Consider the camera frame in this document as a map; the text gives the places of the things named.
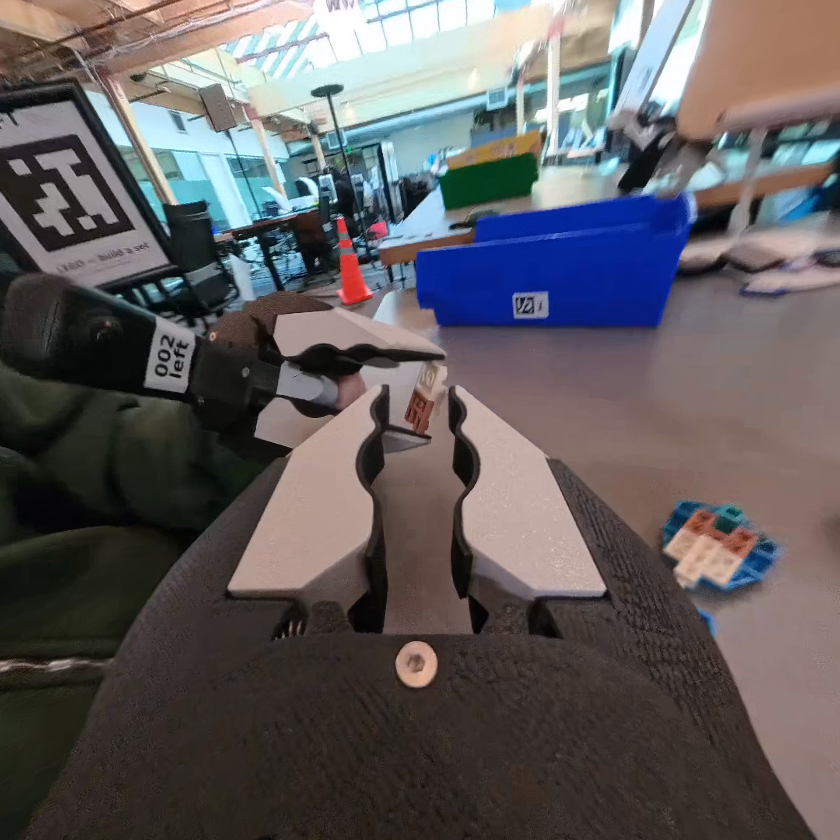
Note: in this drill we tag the green plastic bin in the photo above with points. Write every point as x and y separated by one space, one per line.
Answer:
489 184

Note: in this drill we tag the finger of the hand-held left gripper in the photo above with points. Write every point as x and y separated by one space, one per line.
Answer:
354 331
279 430

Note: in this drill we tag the orange traffic cone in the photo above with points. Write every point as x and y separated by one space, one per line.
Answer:
352 269

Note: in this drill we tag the yellow plastic bin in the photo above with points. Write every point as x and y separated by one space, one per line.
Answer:
492 149

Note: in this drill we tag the white and brown lego assembly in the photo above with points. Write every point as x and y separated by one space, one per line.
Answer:
420 410

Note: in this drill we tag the black framed marker sign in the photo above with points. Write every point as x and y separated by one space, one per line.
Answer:
59 177

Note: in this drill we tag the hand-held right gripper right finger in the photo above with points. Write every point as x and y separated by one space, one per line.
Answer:
525 525

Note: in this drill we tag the black speaker on stand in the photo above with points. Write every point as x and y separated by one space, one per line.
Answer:
218 108

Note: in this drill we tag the blue lego base assembly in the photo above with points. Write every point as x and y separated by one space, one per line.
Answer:
715 551

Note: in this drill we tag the green jacket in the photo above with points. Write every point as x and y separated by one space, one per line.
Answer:
52 590

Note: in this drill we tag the person's left hand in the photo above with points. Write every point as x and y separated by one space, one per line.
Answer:
348 394

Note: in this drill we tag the black floor lamp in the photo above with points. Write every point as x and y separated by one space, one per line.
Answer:
327 90

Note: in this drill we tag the black office chair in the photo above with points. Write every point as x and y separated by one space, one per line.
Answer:
197 243

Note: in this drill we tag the small blue lego piece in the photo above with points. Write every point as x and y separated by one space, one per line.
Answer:
707 623

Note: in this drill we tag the blue plastic bin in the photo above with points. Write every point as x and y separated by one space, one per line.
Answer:
558 275

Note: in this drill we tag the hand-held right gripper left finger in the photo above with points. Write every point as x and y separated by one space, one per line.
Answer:
308 518

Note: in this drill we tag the person's left forearm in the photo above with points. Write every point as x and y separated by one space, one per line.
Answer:
98 446

